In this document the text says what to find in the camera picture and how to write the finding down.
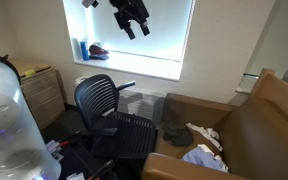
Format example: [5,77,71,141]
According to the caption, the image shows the light wooden dresser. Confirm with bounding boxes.
[9,58,66,130]

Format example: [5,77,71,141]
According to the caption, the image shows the black low table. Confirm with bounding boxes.
[59,146,118,180]

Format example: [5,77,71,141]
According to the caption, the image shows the black cloth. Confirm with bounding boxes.
[162,121,195,148]

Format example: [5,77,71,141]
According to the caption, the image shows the brown leather armchair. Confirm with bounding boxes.
[142,68,288,180]

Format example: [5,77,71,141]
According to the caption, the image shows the black and orange tool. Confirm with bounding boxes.
[57,132,82,148]

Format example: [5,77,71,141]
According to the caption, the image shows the red sneaker shoe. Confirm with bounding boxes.
[88,42,111,61]

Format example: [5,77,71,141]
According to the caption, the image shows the white wall radiator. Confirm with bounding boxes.
[74,75,167,129]

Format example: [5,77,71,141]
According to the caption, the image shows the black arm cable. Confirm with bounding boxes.
[0,49,22,85]

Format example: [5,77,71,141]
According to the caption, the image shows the blue water bottle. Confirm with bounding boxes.
[79,40,91,62]

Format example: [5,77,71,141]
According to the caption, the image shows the white crumpled cloth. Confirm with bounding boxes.
[185,122,224,153]

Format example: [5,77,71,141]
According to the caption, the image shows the yellow sticky note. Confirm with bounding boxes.
[24,69,37,78]

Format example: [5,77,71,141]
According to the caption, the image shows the black mesh office chair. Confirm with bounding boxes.
[73,73,158,160]

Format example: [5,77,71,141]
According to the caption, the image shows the white power plugs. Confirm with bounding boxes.
[45,139,65,163]

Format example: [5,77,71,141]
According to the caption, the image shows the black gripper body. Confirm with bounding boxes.
[109,0,151,31]

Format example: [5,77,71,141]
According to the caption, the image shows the light blue cloth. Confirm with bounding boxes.
[181,146,229,173]

